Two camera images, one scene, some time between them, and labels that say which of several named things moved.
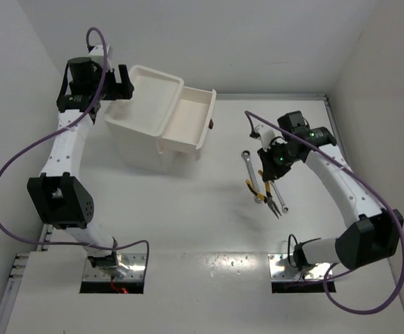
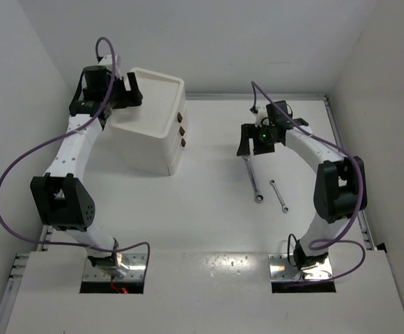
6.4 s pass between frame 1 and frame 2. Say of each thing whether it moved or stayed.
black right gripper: moved
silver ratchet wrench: stayed
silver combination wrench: stayed
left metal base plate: stayed
